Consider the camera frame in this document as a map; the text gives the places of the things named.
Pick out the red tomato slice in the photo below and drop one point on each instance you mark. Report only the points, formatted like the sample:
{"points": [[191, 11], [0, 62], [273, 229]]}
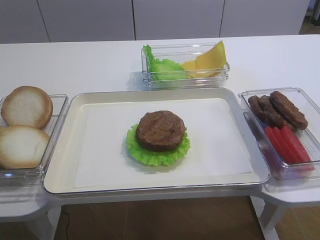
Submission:
{"points": [[297, 148], [287, 154], [273, 140]]}

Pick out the flat yellow cheese slice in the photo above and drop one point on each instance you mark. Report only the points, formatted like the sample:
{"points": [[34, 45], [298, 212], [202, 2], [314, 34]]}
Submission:
{"points": [[191, 67]]}

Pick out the green lettuce leaf on tray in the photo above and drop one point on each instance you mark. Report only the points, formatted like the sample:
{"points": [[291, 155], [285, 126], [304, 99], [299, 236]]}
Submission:
{"points": [[152, 158]]}

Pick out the middle red tomato slice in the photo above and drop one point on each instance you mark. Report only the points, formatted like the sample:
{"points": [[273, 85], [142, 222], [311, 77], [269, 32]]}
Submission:
{"points": [[287, 154]]}

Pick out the clear patty tomato container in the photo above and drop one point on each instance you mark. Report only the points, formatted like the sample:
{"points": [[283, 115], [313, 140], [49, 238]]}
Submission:
{"points": [[309, 137]]}

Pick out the upright yellow cheese slice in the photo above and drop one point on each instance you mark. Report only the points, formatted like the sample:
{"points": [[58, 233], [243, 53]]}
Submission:
{"points": [[215, 58]]}

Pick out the left red tomato slice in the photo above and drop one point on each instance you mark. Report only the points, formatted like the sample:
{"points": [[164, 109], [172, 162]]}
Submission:
{"points": [[273, 140]]}

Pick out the clear lettuce cheese container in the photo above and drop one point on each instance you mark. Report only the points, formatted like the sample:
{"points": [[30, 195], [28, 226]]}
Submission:
{"points": [[180, 53]]}

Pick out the front bun half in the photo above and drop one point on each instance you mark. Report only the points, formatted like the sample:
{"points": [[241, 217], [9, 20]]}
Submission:
{"points": [[22, 146]]}

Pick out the right red tomato slice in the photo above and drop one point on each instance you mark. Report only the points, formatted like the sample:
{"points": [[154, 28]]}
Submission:
{"points": [[297, 148]]}

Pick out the white serving tray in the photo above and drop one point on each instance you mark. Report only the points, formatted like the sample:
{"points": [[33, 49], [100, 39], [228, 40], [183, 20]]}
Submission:
{"points": [[61, 172]]}

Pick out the bun half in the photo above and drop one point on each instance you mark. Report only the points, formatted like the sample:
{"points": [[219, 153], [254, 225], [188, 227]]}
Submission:
{"points": [[22, 146], [27, 106]]}

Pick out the upper bun half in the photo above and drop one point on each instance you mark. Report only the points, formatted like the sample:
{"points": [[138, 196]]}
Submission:
{"points": [[27, 106]]}

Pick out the white paper liner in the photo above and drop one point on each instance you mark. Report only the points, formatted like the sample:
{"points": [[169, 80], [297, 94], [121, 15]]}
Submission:
{"points": [[219, 153]]}

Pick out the green lettuce in container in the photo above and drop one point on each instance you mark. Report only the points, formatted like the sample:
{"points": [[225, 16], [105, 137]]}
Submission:
{"points": [[163, 70]]}

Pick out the clear bun container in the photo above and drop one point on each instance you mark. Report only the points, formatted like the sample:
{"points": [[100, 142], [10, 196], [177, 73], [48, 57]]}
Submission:
{"points": [[34, 175]]}

